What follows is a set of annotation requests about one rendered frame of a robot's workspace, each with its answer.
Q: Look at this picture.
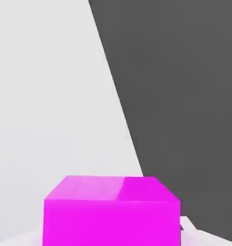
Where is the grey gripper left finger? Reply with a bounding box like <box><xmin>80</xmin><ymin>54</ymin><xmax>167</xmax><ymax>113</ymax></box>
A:
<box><xmin>0</xmin><ymin>229</ymin><xmax>44</xmax><ymax>246</ymax></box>

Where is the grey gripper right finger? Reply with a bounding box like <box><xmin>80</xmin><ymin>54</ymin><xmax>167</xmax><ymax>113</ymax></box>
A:
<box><xmin>180</xmin><ymin>216</ymin><xmax>232</xmax><ymax>246</ymax></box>

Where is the small magenta cube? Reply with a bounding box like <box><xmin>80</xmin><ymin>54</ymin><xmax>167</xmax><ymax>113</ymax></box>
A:
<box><xmin>42</xmin><ymin>175</ymin><xmax>181</xmax><ymax>246</ymax></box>

